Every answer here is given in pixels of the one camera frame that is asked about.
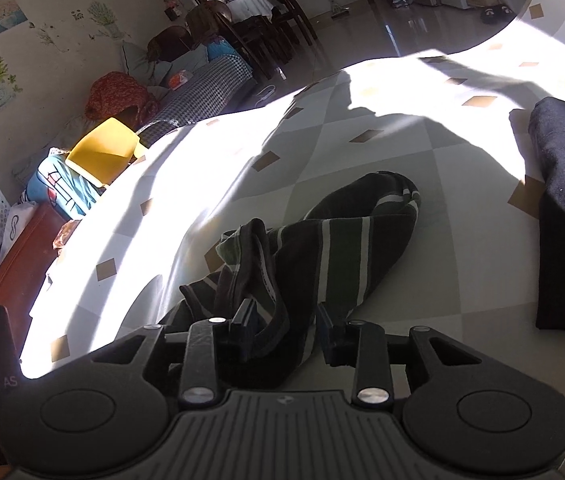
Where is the white paper bag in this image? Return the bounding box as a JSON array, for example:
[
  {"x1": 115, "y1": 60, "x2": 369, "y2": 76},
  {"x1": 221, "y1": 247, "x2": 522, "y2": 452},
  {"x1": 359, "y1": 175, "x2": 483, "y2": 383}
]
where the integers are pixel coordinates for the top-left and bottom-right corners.
[{"x1": 0, "y1": 201, "x2": 39, "y2": 256}]

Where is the red knitted blanket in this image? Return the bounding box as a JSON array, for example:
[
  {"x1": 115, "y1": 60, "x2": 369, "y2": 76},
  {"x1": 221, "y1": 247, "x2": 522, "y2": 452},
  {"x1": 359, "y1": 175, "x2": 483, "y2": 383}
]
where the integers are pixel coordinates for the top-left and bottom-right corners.
[{"x1": 84, "y1": 71, "x2": 160, "y2": 128}]

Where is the green brown striped shirt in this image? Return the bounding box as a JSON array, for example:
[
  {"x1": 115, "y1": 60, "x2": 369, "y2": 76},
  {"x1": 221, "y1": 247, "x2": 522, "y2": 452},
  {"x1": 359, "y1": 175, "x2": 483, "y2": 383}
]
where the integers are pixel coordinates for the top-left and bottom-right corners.
[{"x1": 157, "y1": 171, "x2": 422, "y2": 391}]

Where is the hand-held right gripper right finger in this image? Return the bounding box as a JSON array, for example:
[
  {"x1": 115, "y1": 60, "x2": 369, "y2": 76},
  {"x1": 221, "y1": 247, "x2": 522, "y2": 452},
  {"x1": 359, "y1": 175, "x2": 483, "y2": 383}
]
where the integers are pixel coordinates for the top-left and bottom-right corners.
[{"x1": 315, "y1": 302, "x2": 486, "y2": 406}]

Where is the square floral wall sticker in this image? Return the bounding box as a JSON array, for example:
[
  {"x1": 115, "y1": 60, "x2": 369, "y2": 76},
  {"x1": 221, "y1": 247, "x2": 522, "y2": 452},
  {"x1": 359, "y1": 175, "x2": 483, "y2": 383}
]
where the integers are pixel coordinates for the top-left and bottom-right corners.
[{"x1": 0, "y1": 0, "x2": 27, "y2": 37}]

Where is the lavender pot wall sticker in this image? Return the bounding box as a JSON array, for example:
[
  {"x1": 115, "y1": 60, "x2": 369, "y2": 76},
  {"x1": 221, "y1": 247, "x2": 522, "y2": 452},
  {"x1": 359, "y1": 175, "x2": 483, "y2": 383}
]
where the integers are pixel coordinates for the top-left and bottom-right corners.
[{"x1": 86, "y1": 1, "x2": 124, "y2": 40}]

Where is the red-brown wooden cabinet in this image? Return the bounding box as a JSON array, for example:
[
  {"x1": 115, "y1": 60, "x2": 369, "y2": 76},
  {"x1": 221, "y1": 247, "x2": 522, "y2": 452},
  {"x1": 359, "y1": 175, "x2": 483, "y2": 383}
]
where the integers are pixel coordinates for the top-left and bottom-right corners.
[{"x1": 0, "y1": 202, "x2": 70, "y2": 346}]

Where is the dark wooden dining chair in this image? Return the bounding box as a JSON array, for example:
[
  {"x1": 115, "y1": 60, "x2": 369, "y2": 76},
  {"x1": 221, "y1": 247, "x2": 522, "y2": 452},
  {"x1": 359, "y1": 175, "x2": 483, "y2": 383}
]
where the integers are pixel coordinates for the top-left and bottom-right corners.
[
  {"x1": 185, "y1": 1, "x2": 258, "y2": 76},
  {"x1": 268, "y1": 0, "x2": 319, "y2": 48}
]

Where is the dining table with white cloth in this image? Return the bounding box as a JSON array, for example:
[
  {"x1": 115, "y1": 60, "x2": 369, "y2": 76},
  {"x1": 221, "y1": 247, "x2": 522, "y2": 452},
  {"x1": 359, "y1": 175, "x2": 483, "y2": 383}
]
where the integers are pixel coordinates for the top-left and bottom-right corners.
[{"x1": 225, "y1": 0, "x2": 274, "y2": 23}]

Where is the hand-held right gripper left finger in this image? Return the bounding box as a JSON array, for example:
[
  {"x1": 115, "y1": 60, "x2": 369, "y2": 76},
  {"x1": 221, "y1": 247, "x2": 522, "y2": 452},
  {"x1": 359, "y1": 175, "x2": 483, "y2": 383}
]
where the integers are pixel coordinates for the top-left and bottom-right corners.
[{"x1": 91, "y1": 299, "x2": 263, "y2": 407}]

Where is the houndstooth covered sofa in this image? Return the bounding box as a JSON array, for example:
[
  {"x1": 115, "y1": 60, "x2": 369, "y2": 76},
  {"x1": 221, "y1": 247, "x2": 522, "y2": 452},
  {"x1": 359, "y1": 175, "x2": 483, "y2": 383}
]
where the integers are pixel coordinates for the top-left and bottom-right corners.
[{"x1": 132, "y1": 54, "x2": 256, "y2": 148}]

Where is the brown snack bag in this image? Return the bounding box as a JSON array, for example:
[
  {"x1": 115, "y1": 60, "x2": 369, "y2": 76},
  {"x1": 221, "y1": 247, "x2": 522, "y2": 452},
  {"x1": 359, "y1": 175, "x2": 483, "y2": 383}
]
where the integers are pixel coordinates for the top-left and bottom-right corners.
[{"x1": 51, "y1": 220, "x2": 82, "y2": 252}]

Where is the dark brown cushion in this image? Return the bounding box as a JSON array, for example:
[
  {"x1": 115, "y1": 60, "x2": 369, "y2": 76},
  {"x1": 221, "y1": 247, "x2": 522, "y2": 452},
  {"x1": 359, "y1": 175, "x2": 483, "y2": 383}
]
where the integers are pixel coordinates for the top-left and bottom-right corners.
[{"x1": 146, "y1": 25, "x2": 194, "y2": 61}]

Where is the yellow plastic chair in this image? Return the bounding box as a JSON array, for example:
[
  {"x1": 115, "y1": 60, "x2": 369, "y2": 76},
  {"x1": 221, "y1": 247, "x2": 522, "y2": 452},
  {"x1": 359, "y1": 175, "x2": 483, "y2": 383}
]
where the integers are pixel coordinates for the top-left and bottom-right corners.
[{"x1": 66, "y1": 116, "x2": 149, "y2": 190}]

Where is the bright blue cushion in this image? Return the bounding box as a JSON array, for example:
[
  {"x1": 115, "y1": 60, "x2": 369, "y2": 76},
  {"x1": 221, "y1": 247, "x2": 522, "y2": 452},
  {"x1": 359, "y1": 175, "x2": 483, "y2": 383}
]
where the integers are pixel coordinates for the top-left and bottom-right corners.
[{"x1": 206, "y1": 37, "x2": 240, "y2": 61}]

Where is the blue cartoon print cloth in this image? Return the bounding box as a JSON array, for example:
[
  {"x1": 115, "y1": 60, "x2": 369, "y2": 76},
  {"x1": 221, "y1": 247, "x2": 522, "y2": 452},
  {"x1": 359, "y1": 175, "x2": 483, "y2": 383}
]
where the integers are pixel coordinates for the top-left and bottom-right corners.
[{"x1": 23, "y1": 146, "x2": 106, "y2": 221}]

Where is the teal pillow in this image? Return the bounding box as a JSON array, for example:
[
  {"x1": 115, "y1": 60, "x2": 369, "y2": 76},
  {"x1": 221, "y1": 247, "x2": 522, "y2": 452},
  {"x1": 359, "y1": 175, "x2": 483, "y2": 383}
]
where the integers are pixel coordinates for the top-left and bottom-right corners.
[{"x1": 121, "y1": 40, "x2": 176, "y2": 86}]

